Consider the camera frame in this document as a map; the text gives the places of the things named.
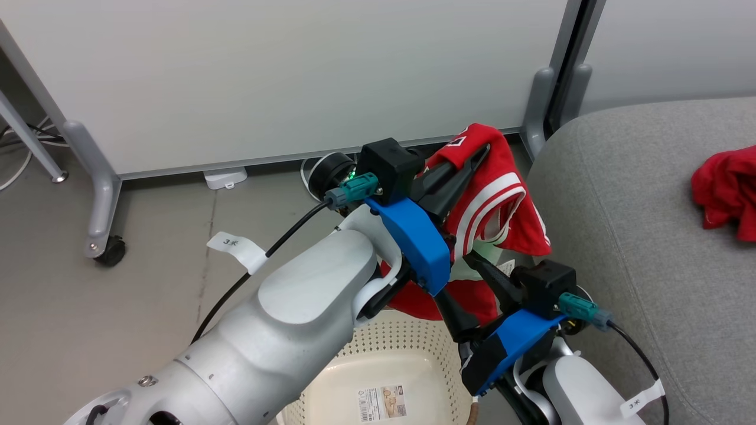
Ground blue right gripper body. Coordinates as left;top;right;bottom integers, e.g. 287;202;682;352
461;310;568;396

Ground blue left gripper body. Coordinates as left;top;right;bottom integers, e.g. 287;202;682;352
365;177;455;296

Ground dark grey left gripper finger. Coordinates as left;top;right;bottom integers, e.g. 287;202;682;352
422;143;492;192
428;174;473;218

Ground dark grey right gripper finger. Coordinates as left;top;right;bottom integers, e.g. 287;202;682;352
434;289;482;343
464;253;523;308

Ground red jersey with white stripes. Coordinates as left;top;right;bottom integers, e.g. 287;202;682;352
381;123;553;325

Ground grey fabric sofa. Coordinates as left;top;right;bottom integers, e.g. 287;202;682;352
526;97;756;425

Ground cream perforated laundry basket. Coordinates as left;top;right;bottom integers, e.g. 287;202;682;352
275;308;480;425

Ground grey partition foot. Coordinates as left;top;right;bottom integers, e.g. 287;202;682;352
62;121;125;260
522;67;557;161
558;63;593;128

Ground paper product label sticker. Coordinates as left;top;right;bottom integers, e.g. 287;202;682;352
356;385;408;423

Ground white partition panel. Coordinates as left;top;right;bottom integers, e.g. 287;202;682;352
0;0;582;181
567;0;756;116

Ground white power adapter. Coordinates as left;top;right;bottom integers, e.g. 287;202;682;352
203;167;249;190

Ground plain red garment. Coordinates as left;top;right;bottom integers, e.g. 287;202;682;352
691;145;756;243

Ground black caster wheel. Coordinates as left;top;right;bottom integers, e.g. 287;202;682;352
93;235;126;267

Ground grey metal table leg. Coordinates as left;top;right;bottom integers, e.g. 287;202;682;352
0;89;69;184

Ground teal right camera connector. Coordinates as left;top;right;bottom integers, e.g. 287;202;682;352
558;292;614;332

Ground teal camera connector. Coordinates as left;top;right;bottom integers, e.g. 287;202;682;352
558;292;614;332
324;172;379;208

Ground teal left camera connector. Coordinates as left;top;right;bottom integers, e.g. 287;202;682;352
324;172;379;208

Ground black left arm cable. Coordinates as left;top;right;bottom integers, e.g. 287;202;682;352
189;201;334;346

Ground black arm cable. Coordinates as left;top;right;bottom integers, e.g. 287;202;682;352
189;201;334;346
608;322;671;425

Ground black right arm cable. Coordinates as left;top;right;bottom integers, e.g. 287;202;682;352
608;322;671;425

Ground white looped floor cable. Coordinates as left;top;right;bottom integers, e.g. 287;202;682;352
300;155;325;198

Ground white right cable tag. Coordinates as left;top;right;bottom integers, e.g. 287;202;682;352
619;379;666;419

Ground white cable tag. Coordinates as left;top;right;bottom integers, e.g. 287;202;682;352
619;379;666;419
207;231;268;275

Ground white left cable tag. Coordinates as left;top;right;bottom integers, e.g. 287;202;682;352
207;231;268;275

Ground black floor cable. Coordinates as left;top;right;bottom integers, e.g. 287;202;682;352
0;121;66;148

